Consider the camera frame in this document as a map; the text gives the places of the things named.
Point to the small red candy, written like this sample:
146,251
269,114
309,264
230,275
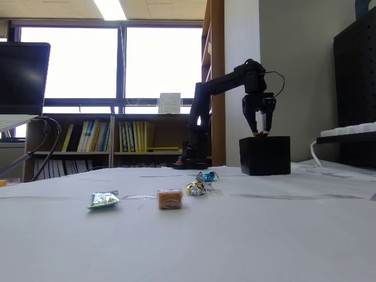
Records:
263,134

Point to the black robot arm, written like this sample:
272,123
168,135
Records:
199,117

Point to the black box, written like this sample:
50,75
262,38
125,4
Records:
264,155

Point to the tall wooden bookshelf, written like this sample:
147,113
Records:
218,58

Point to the blue foil wrapped candy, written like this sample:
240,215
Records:
208,176

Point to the black tray under strip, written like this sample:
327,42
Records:
346,140

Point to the white power strip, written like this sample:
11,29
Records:
349,129

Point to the paper sign in stand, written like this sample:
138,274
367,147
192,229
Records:
169,102

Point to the gold foil wrapped candy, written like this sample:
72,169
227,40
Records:
195,189

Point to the low wooden bookshelf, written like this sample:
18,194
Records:
164,132

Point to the flat yellow book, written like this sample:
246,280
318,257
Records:
164,149

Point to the black pegboard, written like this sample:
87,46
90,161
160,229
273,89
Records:
355,82

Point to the orange wrapped caramel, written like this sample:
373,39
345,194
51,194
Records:
170,199

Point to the white paper table cover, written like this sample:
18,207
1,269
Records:
205,235

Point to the green snack packet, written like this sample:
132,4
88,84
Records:
102,200

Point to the ceiling light panel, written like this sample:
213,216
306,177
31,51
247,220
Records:
110,8

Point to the leaning yellow book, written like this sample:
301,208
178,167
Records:
67,138

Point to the black laptop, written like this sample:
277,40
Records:
22,79

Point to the dark window frame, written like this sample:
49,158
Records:
121,67

